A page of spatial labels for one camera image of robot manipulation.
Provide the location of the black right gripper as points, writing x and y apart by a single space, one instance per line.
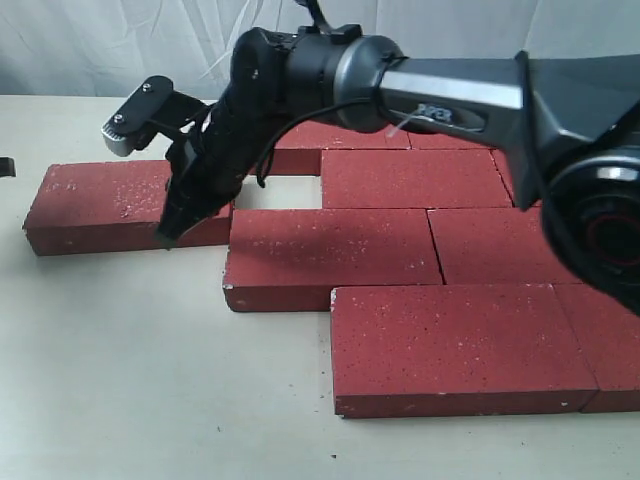
209 165

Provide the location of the red brick front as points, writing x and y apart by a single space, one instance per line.
411 179

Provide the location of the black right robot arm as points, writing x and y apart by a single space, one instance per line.
568 128

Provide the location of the red brick rear left base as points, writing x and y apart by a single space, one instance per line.
299 152

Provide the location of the red brick base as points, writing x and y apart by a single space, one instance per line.
608 336
501 165
299 152
440 142
460 350

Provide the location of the red brick rear middle base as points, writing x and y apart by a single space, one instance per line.
440 142

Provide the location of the red brick front left base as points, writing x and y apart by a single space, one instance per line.
460 350

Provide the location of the red brick middle row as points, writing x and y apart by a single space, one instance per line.
494 246

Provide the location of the red brick right rear base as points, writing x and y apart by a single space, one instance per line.
501 165

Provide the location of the red brick front right base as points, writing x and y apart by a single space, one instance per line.
608 336

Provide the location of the light blue backdrop cloth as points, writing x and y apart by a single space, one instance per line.
106 48

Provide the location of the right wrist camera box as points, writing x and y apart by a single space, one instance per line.
155 107

